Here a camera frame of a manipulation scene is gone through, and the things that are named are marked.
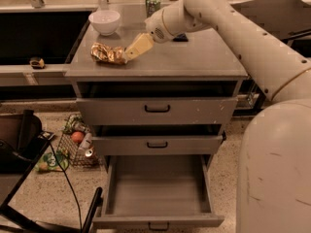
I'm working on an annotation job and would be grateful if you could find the white bowl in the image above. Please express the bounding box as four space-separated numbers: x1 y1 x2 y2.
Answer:
88 10 121 36

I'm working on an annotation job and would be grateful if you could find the crushed orange can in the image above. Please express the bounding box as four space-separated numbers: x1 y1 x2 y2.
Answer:
90 43 127 65

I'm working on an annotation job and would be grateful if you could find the grey drawer cabinet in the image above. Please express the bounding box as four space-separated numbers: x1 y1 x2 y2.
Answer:
63 2 249 167

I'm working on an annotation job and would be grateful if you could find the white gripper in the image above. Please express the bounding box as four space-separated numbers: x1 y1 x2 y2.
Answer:
124 10 172 60

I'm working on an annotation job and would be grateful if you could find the dark blue snack packet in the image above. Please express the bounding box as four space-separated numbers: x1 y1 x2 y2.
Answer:
173 33 189 42

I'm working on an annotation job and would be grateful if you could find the grey top drawer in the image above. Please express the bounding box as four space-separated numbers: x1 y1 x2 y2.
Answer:
77 98 237 125

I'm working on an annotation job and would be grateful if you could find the tape measure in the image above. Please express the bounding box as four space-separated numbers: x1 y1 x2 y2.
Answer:
29 57 45 69

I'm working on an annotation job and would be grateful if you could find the grey open bottom drawer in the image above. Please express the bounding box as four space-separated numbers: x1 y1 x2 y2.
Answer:
93 155 224 231

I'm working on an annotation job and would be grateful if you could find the black cable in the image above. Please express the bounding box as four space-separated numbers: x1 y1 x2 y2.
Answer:
48 139 84 233

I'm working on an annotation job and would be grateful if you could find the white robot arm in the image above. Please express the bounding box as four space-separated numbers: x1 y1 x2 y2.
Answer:
145 0 311 233

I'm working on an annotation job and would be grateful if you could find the green chip bag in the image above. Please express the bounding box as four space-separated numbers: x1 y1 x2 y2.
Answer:
34 151 69 172

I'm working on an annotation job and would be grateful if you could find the grey middle drawer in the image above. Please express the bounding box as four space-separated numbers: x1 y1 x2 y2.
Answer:
92 136 223 155

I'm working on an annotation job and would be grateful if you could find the black chair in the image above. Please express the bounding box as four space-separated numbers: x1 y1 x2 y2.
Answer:
0 110 103 233

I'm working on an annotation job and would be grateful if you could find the soda can in basket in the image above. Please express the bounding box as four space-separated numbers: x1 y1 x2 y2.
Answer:
85 147 97 161

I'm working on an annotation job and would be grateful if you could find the orange fruit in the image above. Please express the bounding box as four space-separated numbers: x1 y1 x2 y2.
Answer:
71 131 85 144

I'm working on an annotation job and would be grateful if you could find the green bag in basket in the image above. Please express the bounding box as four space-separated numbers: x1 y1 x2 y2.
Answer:
62 114 88 134

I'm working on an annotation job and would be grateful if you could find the green soda can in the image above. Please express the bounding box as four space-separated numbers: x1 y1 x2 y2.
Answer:
145 0 161 17

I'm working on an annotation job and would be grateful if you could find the wire basket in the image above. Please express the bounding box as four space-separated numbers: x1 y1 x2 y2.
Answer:
57 125 100 168

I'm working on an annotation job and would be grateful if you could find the black stand with tray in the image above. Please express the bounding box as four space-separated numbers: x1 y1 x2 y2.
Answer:
232 0 311 117

